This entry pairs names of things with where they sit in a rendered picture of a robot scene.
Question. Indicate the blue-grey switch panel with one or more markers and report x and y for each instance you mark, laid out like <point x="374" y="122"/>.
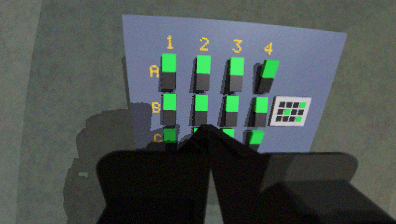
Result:
<point x="264" y="85"/>

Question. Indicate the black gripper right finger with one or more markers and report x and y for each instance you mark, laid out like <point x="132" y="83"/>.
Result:
<point x="244" y="178"/>

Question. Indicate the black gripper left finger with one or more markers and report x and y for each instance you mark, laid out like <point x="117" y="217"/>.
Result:
<point x="153" y="174"/>

